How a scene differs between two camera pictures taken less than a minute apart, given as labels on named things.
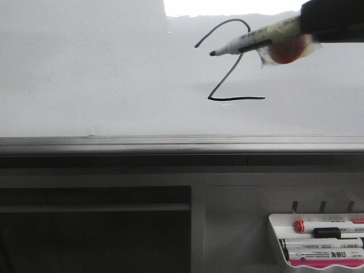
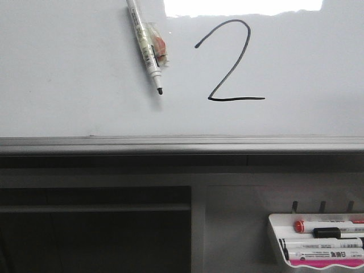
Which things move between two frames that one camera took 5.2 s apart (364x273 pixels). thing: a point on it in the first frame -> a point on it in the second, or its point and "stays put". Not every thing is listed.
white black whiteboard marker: x=288 y=28 -> x=144 y=43
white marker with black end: x=294 y=243 stays put
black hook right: x=351 y=204 stays put
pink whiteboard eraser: x=322 y=264 stays put
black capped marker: x=335 y=232 stays put
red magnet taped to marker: x=289 y=50 -> x=158 y=44
